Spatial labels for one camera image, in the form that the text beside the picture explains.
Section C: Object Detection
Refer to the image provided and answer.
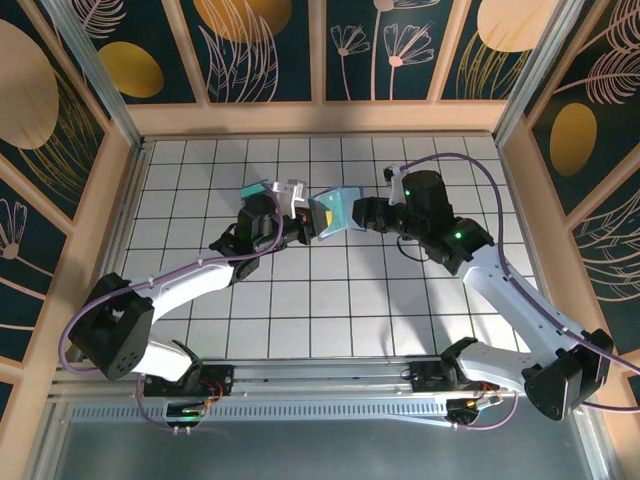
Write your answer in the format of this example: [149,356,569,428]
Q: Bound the black credit card gold logo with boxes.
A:
[305,208,327,244]

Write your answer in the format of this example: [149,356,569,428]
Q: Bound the teal leather card holder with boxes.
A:
[307,185,364,242]

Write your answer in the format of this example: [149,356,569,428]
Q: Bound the small circuit board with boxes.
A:
[446,394,504,426]
[164,394,214,419]

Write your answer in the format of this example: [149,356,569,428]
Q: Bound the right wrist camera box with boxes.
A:
[381,162,416,206]

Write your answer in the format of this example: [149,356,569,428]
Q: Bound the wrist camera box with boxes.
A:
[272,179,309,219]
[381,162,416,206]

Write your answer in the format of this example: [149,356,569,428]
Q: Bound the purple cable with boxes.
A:
[58,192,287,375]
[452,397,519,432]
[392,151,640,377]
[135,373,196,436]
[582,397,640,413]

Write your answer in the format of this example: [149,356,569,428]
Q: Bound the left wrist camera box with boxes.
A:
[272,179,309,219]

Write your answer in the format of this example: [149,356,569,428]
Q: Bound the thin black cable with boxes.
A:
[396,233,429,263]

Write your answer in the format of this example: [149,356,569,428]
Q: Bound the aluminium table edge rail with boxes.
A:
[102,141,150,361]

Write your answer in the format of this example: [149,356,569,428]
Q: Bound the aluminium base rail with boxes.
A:
[49,356,591,401]

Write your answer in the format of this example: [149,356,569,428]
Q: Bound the wall panel yellow oval feather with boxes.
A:
[524,0,640,217]

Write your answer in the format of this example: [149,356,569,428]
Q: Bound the aluminium frame post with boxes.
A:
[42,0,147,151]
[492,0,584,144]

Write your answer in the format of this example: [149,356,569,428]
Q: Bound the teal wall panel white flowers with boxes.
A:
[325,0,459,102]

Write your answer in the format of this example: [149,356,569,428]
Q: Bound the wall panel orange disc leaves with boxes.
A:
[172,0,314,104]

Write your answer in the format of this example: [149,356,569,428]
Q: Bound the wall panel yellow disc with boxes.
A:
[74,0,200,105]

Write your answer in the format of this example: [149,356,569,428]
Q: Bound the slotted grey cable duct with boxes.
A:
[69,402,451,430]

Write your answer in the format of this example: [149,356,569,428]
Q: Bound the wall panel pink leaves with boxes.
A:
[571,189,640,354]

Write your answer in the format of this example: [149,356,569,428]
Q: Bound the wall panel single white flower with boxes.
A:
[0,174,69,364]

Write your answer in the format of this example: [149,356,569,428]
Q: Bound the wall panel large cream disc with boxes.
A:
[0,0,109,226]

